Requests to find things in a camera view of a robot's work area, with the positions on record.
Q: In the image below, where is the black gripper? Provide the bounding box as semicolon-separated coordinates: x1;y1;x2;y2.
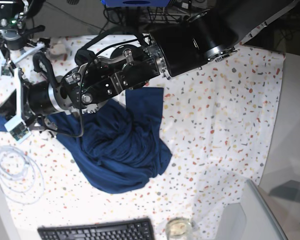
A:
24;81;58;131
0;25;50;57

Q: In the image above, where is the dark blue t-shirt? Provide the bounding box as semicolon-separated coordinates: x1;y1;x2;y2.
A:
0;86;173;195

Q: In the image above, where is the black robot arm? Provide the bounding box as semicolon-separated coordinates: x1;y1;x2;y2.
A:
23;0;293;126
0;0;46;61

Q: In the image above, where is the black computer keyboard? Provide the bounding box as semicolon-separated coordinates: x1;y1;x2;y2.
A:
37;218;155;240

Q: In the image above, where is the terrazzo patterned table cloth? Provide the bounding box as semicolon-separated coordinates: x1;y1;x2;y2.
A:
0;46;285;240

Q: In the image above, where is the clear glass jar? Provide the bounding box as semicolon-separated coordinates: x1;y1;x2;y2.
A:
165;217;193;240

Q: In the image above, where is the coiled white cable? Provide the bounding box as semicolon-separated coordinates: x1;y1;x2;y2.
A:
0;145;46;205

